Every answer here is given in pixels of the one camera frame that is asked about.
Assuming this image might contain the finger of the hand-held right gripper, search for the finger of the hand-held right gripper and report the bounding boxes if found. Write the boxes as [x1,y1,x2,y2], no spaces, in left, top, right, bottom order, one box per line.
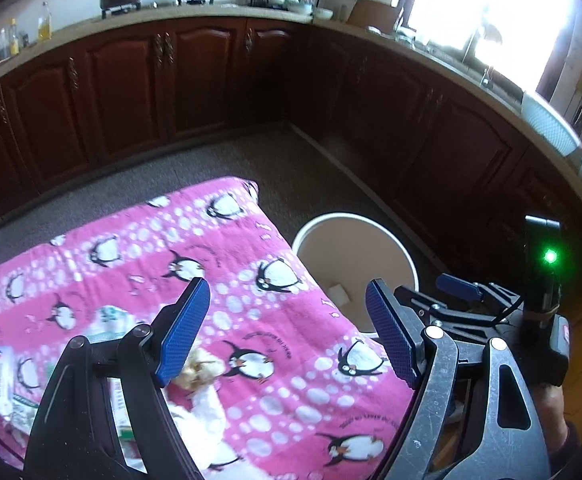
[435,273,524,331]
[394,286,492,346]

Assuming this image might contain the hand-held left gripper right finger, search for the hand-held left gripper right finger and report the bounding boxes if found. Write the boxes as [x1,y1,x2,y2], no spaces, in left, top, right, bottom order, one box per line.
[365,278,552,480]

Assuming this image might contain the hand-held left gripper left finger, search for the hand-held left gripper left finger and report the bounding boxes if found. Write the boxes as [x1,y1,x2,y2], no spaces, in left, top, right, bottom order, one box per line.
[23,276,212,480]

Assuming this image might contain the yellowish paper scrap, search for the yellowish paper scrap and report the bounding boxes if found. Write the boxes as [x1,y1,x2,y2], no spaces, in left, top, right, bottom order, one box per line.
[173,347,222,391]

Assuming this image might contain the green white packet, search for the green white packet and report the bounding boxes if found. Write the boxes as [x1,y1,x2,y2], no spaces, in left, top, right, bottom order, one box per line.
[91,305,138,341]

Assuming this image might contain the white tissue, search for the white tissue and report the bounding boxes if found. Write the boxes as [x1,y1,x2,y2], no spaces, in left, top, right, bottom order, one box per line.
[168,385,244,471]

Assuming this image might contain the white plastic bucket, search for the white plastic bucket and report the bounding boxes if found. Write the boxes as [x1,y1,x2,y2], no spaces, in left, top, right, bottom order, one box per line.
[291,212,419,336]

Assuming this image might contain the person's right forearm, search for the person's right forearm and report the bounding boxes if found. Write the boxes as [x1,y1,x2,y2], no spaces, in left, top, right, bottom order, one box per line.
[535,384,580,467]

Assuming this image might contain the pink penguin print blanket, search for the pink penguin print blanket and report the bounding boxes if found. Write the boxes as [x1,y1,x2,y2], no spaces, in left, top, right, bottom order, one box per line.
[0,176,416,480]

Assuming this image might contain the white perforated basket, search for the white perforated basket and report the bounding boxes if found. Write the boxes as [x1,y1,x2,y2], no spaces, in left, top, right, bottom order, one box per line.
[520,91,582,157]

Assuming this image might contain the dark wooden kitchen cabinets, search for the dark wooden kitchen cabinets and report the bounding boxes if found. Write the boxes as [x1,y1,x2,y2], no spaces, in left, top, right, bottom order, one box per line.
[0,15,582,321]

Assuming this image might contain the bright window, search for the bright window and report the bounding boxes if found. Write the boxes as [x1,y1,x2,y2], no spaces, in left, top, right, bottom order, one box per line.
[406,0,574,96]

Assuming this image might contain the brown cutting board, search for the brown cutting board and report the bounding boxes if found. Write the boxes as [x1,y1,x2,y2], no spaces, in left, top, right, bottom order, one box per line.
[346,0,404,28]

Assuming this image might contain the yellow oil bottle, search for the yellow oil bottle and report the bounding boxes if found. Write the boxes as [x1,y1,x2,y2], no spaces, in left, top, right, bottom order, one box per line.
[37,1,53,43]

